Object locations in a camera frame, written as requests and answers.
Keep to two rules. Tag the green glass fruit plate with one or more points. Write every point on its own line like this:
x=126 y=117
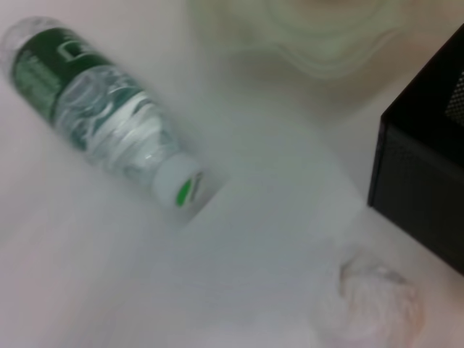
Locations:
x=326 y=36

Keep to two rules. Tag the clear green-label water bottle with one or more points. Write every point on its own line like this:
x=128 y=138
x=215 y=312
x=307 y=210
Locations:
x=90 y=98

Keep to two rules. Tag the black mesh pen holder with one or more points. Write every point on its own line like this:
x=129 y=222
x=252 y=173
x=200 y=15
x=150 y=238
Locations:
x=424 y=174

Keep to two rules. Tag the white paper ball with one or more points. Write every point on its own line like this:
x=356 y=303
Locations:
x=373 y=308

